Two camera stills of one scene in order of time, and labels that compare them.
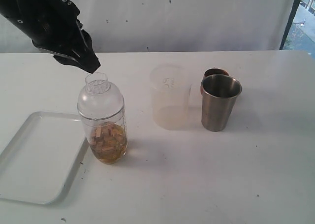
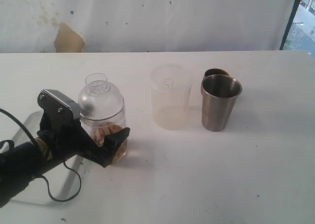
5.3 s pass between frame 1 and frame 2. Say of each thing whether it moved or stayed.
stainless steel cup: stayed
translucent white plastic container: stayed
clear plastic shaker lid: stayed
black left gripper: moved
